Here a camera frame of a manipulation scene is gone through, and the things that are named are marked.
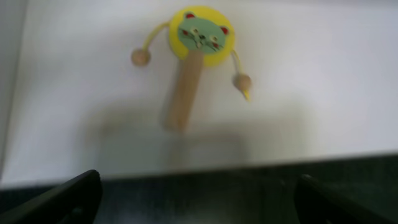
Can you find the yellow rattle drum toy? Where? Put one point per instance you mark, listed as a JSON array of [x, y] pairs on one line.
[[186, 81]]

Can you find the white shelf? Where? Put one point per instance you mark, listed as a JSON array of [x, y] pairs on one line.
[[295, 109]]

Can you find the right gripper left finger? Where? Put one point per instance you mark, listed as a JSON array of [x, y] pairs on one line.
[[68, 202]]

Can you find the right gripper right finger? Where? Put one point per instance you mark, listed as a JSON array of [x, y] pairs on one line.
[[326, 208]]

